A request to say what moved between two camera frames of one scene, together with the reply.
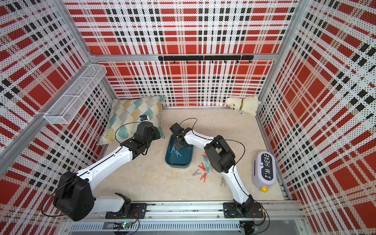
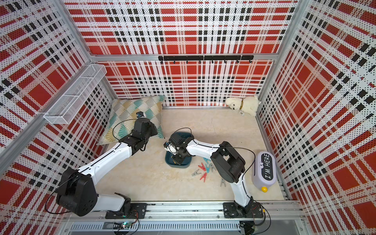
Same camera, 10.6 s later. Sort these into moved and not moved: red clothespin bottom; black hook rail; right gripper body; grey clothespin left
Moved: right gripper body
Not moved: black hook rail; grey clothespin left; red clothespin bottom
